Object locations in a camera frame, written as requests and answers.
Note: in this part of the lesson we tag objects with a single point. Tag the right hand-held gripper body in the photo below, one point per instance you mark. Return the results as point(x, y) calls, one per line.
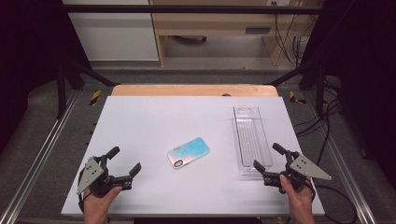
point(300, 169)

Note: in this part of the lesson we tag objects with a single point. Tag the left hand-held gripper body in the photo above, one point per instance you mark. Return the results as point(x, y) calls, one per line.
point(93, 174)

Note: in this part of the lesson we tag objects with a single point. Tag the clear plastic packaging tray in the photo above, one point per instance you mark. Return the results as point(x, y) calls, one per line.
point(252, 140)

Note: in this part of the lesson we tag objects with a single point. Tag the iridescent phone case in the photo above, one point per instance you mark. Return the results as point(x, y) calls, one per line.
point(188, 152)

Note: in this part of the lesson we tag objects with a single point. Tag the person's left hand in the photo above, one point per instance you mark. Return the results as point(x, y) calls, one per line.
point(99, 203)

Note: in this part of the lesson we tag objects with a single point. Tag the person's right hand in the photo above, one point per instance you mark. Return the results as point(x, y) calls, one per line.
point(299, 202)

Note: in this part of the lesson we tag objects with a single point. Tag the white table sheet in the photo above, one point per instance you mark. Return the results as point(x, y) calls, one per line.
point(155, 124)

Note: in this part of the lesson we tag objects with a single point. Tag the black stand strut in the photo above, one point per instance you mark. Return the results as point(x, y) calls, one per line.
point(320, 87)
point(60, 90)

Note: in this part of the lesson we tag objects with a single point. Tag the small brown round knob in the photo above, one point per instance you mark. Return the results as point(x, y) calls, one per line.
point(226, 94)

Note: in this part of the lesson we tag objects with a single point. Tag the wooden table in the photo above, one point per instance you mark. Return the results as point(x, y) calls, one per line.
point(186, 90)

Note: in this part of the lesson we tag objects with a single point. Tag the white cabinet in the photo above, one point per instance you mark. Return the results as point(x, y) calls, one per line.
point(115, 34)

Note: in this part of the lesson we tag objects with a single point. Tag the black curtain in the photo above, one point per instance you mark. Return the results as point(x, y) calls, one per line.
point(367, 62)
point(28, 46)

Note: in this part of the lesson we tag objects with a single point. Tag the wooden desk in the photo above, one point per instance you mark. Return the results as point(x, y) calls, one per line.
point(218, 21)

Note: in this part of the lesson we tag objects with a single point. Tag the aluminium rail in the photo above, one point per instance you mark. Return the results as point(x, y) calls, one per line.
point(342, 161)
point(37, 158)

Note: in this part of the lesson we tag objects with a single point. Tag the black horizontal frame bar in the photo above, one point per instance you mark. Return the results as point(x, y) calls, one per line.
point(186, 9)

